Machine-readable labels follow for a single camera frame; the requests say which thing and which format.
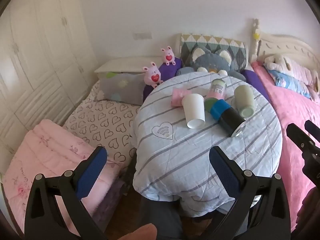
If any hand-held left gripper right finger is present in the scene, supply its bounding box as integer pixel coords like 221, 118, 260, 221
209, 145, 292, 240

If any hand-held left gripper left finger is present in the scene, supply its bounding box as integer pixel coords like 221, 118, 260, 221
24, 146, 108, 240

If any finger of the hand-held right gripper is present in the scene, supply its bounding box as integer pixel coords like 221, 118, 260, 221
304, 120, 320, 142
286, 123, 320, 153

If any white paper cup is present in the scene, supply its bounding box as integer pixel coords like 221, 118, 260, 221
181, 93, 206, 129

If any blue and black cup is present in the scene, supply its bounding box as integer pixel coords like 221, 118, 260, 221
209, 99, 247, 138

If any pale green cup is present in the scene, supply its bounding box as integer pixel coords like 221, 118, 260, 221
233, 85, 256, 118

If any clear glass cup pink green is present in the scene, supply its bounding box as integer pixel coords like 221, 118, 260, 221
206, 78, 227, 101

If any pink bed blanket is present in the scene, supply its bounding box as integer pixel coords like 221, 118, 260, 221
251, 61, 320, 230

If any purple folded cloth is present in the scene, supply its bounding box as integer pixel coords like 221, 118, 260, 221
94, 179, 127, 222

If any pink folded quilt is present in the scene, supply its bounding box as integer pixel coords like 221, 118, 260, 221
0, 119, 126, 232

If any heart print bed sheet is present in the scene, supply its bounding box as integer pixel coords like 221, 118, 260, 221
62, 80, 141, 166

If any striped blanket covered round table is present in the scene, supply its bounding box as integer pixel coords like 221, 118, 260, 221
132, 71, 283, 217

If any blue print pillow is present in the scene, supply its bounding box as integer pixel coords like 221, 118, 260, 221
268, 69, 312, 98

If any purple cushion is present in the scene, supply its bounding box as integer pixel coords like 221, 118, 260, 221
142, 56, 183, 101
241, 68, 272, 103

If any white plush toy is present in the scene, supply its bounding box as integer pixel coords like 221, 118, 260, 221
263, 53, 320, 82

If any dark grey cloth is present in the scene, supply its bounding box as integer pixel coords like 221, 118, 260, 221
139, 196, 187, 240

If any grey polka dot pillow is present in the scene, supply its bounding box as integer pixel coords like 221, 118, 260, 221
98, 72, 146, 106

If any white carved headboard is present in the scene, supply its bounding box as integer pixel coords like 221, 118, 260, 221
251, 18, 320, 63

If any grey cat plush cushion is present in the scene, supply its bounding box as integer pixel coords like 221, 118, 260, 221
176, 46, 247, 81

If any white pillow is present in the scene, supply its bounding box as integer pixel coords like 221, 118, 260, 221
94, 56, 166, 74

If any diamond pattern pillow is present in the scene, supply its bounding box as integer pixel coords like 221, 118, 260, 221
180, 33, 249, 68

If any pink bunny plush toy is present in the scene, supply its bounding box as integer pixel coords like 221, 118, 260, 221
161, 46, 176, 67
142, 62, 164, 89

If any white wardrobe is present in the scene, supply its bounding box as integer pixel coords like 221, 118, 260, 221
0, 0, 101, 160

